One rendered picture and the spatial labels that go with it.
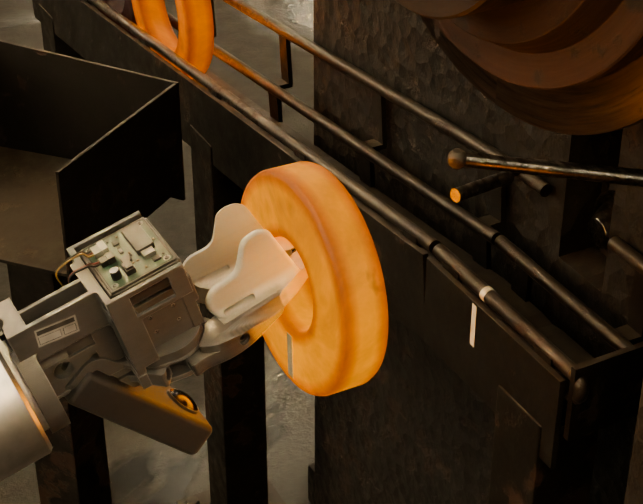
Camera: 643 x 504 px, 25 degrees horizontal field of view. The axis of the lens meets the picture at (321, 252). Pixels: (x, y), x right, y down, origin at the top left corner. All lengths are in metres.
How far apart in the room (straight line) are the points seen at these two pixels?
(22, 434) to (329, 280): 0.21
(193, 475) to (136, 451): 0.10
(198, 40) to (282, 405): 0.70
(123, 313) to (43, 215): 0.63
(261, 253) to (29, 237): 0.57
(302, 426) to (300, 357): 1.16
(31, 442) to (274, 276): 0.18
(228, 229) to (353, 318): 0.10
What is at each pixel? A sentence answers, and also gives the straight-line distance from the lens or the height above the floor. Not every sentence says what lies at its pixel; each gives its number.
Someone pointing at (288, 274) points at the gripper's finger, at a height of 0.85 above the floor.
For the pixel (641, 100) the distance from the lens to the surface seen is 0.94.
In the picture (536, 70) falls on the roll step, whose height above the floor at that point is 0.94.
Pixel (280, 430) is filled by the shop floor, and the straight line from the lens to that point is 2.13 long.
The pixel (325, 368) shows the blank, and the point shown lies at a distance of 0.95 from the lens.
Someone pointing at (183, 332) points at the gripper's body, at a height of 0.83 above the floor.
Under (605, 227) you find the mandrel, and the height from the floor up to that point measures 0.75.
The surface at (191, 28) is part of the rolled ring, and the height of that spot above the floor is 0.69.
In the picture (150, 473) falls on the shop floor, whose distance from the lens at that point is 2.07.
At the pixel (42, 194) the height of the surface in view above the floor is 0.60.
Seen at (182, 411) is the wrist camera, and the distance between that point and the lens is 0.97.
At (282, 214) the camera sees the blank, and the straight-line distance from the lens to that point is 0.95.
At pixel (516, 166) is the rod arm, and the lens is 0.97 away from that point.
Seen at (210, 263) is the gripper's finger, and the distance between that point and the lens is 0.95.
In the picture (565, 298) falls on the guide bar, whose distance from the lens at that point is 1.18.
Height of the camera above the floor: 1.37
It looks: 33 degrees down
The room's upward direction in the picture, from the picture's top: straight up
